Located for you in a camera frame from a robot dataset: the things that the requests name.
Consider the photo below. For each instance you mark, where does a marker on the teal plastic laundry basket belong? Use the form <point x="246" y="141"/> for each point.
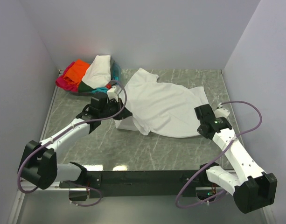
<point x="116" y="72"/>

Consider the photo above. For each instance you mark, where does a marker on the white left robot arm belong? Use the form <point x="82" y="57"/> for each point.
<point x="39" y="164"/>

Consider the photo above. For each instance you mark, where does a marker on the white t-shirt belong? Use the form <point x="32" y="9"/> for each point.
<point x="99" y="72"/>
<point x="165" y="109"/>

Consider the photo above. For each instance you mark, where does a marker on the pink t-shirt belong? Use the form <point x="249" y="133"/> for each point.
<point x="64" y="84"/>

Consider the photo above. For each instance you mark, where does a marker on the turquoise t-shirt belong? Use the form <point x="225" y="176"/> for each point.
<point x="100" y="89"/>

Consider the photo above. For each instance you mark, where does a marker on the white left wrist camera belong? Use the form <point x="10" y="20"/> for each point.
<point x="113" y="92"/>

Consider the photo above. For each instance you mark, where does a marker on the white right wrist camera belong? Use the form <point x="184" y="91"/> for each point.
<point x="221" y="111"/>

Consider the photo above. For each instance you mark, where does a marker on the white t-shirt in basket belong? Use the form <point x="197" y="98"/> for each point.
<point x="99" y="72"/>

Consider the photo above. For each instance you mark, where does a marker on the orange t-shirt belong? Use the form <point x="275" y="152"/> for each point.
<point x="76" y="72"/>

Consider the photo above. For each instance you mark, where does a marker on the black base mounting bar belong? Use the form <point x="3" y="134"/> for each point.
<point x="140" y="183"/>

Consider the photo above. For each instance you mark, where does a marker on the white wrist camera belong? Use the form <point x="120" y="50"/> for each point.
<point x="221" y="111"/>
<point x="113" y="92"/>

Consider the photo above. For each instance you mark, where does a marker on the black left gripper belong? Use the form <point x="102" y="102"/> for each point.
<point x="123" y="114"/>

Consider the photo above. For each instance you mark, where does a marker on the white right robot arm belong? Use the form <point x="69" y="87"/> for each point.
<point x="251" y="187"/>

